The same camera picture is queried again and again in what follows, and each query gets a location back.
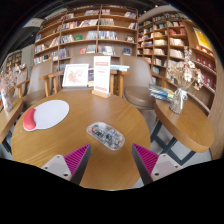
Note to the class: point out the wide wooden bookshelf unit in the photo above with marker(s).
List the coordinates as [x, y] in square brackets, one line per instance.
[83, 33]

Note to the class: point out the brown leather armchair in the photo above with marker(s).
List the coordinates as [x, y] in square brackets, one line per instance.
[80, 59]
[136, 80]
[38, 83]

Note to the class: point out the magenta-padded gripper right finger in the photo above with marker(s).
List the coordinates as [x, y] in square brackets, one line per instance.
[165, 165]

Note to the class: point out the distant wooden bookshelf unit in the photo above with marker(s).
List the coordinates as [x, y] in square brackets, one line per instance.
[15, 60]

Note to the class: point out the white red table sign stand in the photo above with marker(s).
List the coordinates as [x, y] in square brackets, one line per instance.
[101, 75]

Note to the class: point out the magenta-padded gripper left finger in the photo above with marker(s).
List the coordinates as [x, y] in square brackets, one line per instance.
[56, 165]

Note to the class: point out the curved wooden bookshelf unit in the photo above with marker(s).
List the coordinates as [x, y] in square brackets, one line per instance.
[166, 43]

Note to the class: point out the transparent computer mouse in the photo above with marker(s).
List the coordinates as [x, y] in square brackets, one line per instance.
[106, 135]

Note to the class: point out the dark book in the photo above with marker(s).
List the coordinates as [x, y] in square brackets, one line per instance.
[90, 78]

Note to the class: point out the white hanging ceiling sign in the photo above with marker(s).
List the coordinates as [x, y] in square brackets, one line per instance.
[33, 22]

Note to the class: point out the round wooden side table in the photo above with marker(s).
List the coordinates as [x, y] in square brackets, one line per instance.
[186, 125]
[10, 120]

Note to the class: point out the stack of books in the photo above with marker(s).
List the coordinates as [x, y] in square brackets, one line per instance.
[160, 93]

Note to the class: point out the white framed red drawing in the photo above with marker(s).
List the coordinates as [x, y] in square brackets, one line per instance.
[75, 75]

